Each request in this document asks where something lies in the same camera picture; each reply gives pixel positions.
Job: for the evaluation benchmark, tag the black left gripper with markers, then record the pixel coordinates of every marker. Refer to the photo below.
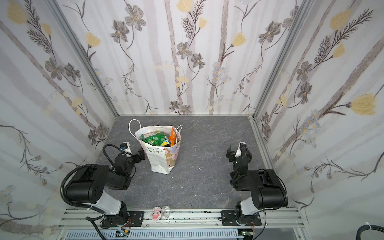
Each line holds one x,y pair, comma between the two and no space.
137,159

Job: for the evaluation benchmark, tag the small green snack packet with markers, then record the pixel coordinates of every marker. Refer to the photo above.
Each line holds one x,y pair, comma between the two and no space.
158,139

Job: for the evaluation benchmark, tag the orange red snack packet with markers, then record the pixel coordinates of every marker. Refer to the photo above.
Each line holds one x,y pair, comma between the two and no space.
173,137

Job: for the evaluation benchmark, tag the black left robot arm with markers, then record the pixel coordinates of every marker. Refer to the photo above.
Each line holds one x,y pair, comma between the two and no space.
84,186

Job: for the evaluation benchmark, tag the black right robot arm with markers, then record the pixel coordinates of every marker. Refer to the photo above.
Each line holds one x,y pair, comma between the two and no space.
267,190

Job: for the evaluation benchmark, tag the pink toy figure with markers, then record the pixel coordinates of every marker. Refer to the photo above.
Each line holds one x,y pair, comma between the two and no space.
156,214

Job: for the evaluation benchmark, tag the clear round ornament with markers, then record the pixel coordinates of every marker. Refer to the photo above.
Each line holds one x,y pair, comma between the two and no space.
166,212

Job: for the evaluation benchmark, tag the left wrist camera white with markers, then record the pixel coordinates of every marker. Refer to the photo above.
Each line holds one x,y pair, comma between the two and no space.
125,147

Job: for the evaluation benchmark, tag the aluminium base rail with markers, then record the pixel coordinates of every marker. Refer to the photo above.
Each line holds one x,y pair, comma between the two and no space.
187,224

